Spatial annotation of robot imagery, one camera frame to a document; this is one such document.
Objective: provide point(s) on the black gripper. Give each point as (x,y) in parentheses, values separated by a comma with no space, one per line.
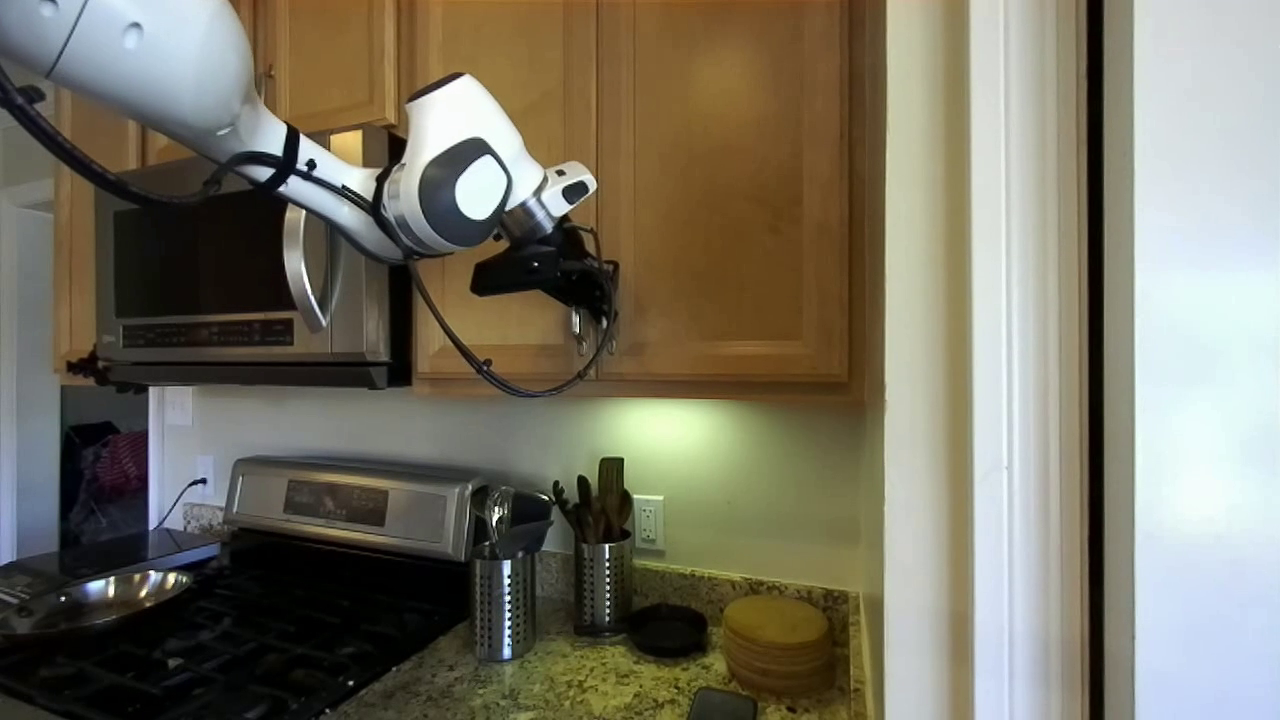
(583,276)

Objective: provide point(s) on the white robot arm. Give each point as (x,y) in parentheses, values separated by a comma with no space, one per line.
(464,174)

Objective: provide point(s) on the wooden utensils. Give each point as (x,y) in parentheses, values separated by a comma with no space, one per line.
(600,507)

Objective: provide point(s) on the dark utensils in holder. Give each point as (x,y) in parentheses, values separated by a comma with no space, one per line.
(510,523)

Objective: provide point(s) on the right steel utensil holder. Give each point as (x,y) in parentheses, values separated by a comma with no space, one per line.
(600,587)

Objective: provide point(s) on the steel utensil holder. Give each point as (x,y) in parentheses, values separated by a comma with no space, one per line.
(503,604)
(600,587)

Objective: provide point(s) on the left steel utensil holder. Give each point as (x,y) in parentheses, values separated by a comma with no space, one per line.
(503,604)

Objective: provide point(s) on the stainless steel microwave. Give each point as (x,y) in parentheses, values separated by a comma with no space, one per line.
(240,289)

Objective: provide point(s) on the black round coaster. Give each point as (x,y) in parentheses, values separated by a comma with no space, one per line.
(668,628)

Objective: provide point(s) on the stainless steel stove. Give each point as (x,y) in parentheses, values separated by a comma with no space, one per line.
(332,574)

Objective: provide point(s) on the dark sponge on counter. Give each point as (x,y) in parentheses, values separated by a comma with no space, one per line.
(723,707)

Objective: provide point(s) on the steel frying pan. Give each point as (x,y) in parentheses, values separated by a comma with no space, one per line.
(92,602)

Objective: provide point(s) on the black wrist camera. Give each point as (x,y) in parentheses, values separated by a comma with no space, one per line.
(514,274)

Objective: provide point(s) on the white wall outlet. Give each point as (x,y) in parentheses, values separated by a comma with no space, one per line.
(649,524)

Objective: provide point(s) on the dark picture on wall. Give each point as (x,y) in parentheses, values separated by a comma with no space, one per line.
(102,466)

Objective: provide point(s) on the white door frame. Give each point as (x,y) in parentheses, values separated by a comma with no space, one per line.
(1033,635)

